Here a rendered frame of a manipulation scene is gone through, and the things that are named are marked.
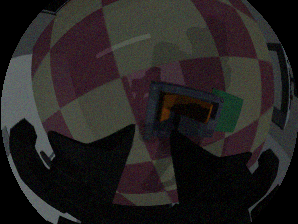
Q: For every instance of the orange l-shaped part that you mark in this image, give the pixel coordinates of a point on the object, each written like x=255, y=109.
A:
x=195, y=109

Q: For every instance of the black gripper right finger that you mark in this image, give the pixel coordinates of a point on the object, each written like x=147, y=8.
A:
x=196, y=169

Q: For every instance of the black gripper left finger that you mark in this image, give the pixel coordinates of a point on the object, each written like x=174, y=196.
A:
x=104, y=159

